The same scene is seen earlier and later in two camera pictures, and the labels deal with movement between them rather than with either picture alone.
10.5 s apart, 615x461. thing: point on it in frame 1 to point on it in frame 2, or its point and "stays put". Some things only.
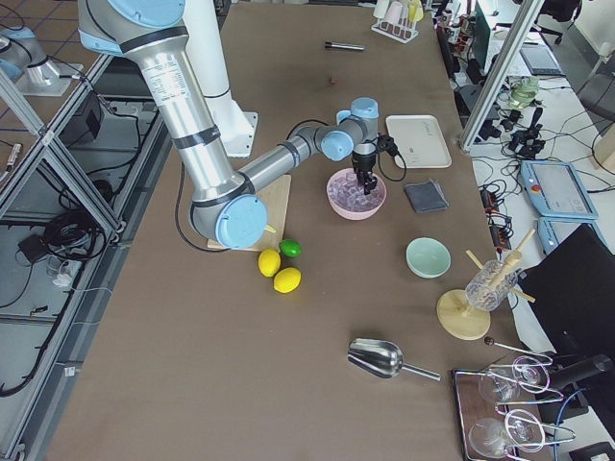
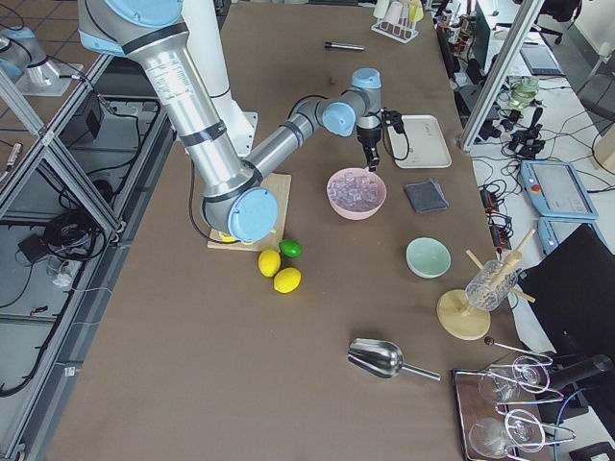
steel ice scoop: x=382 y=358 stays put
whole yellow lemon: x=268 y=261 stays put
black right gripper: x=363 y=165 to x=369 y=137
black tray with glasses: x=495 y=417 stays put
